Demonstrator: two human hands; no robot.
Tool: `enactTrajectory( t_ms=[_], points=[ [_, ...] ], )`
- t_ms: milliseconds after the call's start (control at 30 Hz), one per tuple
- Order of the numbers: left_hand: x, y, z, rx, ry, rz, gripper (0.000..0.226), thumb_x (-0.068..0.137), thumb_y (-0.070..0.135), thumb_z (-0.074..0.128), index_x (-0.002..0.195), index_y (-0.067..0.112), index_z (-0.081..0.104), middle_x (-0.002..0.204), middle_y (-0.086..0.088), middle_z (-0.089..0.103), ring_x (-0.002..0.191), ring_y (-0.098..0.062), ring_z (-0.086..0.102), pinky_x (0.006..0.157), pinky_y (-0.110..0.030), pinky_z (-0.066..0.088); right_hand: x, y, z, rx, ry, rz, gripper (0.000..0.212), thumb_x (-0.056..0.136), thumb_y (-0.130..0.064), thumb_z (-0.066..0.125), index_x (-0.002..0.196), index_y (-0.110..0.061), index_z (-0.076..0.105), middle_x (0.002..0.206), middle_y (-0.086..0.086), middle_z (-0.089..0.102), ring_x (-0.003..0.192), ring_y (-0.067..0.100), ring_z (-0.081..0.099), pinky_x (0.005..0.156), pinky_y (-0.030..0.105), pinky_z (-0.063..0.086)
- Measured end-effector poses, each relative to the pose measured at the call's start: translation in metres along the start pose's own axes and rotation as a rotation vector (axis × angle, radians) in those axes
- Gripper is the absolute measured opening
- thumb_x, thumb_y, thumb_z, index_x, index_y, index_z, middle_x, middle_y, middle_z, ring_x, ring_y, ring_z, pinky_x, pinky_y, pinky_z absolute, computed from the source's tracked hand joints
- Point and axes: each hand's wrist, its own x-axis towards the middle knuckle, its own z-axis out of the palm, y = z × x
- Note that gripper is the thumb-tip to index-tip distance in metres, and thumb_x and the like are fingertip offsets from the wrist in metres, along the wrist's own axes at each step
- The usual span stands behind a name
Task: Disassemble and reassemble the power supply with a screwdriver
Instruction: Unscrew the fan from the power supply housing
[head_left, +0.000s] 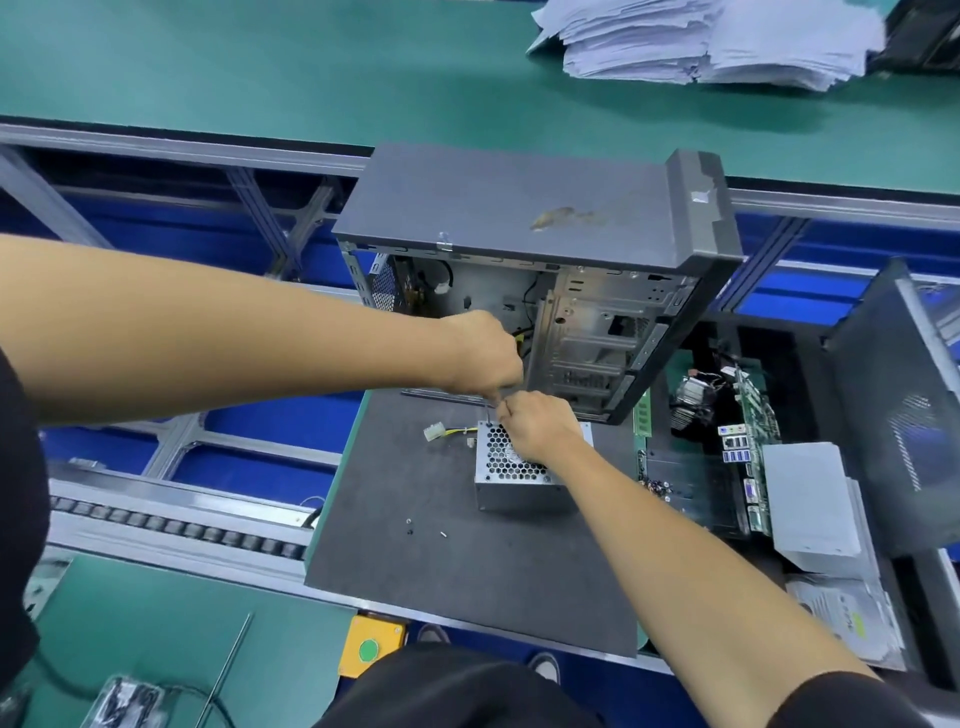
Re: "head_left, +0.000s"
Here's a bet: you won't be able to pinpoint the black foam tray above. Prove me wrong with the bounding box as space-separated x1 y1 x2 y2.
637 312 960 695

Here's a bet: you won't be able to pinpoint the person's left forearm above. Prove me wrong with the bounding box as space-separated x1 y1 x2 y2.
0 232 459 426

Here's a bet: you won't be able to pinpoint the person's right forearm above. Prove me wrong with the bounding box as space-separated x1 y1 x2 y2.
547 439 879 728

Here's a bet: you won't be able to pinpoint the silver optical drive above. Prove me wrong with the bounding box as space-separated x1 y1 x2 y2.
760 441 879 579

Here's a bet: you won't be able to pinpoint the silver hard drive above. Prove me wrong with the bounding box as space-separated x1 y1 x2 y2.
786 574 908 672

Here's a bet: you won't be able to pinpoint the silver power supply unit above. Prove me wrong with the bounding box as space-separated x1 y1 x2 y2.
474 420 597 515

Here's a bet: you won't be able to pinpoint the person's black shirt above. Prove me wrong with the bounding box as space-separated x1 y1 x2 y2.
0 348 932 728

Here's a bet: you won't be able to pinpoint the clear plastic screw box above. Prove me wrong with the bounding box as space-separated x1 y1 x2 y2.
82 675 170 728

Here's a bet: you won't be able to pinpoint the person's left hand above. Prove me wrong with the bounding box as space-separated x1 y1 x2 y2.
439 309 527 404

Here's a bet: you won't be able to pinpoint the dark grey case side panel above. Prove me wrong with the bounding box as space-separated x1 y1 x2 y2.
825 258 960 560

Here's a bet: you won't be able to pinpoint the dark grey foam mat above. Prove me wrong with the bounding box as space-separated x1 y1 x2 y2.
304 382 654 657

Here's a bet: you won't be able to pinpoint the yellow box with green button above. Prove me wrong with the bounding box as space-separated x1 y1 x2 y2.
337 612 410 680

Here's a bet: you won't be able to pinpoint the power supply circuit board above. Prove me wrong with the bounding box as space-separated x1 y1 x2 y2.
423 420 482 449

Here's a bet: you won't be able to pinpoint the clear plastic tray with screws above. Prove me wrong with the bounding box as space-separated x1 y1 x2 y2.
645 447 752 534

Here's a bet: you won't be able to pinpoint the processor cooler with fan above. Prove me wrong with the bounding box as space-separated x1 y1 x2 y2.
670 364 737 434

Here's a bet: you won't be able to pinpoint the black cardboard box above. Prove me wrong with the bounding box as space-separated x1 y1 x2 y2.
873 0 960 77

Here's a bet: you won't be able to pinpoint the person's black trousers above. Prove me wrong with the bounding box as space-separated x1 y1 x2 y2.
315 645 564 728

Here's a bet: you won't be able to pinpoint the stack of white papers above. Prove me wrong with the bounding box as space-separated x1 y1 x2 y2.
528 0 890 95

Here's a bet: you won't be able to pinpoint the aluminium conveyor frame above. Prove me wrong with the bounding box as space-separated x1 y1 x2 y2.
0 117 960 707

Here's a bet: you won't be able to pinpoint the person's right hand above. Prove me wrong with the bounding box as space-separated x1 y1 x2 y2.
495 390 596 470

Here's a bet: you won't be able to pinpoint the green motherboard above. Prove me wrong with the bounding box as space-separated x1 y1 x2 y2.
637 352 785 539

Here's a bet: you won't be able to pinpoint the grey computer tower case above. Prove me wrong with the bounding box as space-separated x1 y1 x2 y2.
333 142 747 426

